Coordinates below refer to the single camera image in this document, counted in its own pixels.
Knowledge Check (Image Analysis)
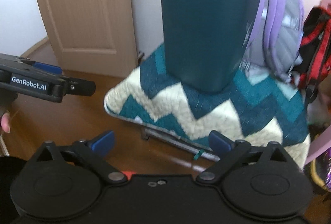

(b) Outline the purple grey backpack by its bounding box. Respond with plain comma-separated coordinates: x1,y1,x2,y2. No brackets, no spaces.
241,0,304,82

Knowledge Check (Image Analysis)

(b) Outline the metal bed frame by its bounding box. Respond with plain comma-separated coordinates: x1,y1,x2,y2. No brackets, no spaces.
141,127,220,162

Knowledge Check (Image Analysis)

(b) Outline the person's left hand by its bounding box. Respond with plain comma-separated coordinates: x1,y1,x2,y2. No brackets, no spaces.
1,111,11,133

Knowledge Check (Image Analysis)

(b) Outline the teal ribbon tie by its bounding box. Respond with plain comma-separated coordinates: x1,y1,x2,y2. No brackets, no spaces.
193,150,205,160

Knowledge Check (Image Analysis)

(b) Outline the dark teal trash bin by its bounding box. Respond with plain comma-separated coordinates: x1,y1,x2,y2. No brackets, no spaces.
161,0,260,93

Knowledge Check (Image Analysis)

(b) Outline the light wooden door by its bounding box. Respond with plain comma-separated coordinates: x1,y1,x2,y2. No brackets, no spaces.
37,0,137,77

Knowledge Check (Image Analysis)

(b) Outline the teal white zigzag blanket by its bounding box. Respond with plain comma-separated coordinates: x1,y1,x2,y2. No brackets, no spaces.
104,45,310,167

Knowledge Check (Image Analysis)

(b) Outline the red black backpack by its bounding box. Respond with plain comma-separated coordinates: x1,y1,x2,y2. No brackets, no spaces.
292,6,330,105

